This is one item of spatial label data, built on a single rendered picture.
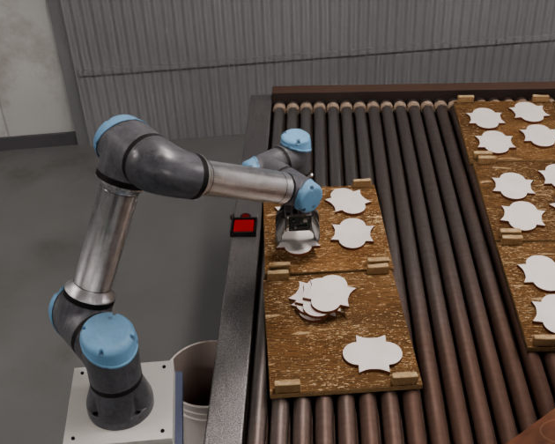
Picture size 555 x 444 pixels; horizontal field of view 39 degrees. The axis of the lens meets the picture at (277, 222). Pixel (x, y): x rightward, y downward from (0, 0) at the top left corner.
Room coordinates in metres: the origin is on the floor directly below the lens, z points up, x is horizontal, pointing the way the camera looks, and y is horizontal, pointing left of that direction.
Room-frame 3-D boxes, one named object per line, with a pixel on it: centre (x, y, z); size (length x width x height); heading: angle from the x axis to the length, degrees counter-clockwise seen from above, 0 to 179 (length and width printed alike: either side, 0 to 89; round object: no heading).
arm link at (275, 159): (1.61, 0.02, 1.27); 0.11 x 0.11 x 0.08; 37
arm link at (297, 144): (1.68, -0.05, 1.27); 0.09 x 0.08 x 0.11; 127
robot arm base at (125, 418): (1.20, 0.37, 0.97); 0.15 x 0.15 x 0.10
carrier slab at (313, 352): (1.40, -0.13, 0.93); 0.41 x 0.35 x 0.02; 2
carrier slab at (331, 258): (1.82, -0.13, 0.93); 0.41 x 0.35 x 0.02; 0
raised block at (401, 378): (1.21, -0.27, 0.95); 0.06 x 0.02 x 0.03; 92
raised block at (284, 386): (1.21, -0.01, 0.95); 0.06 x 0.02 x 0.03; 92
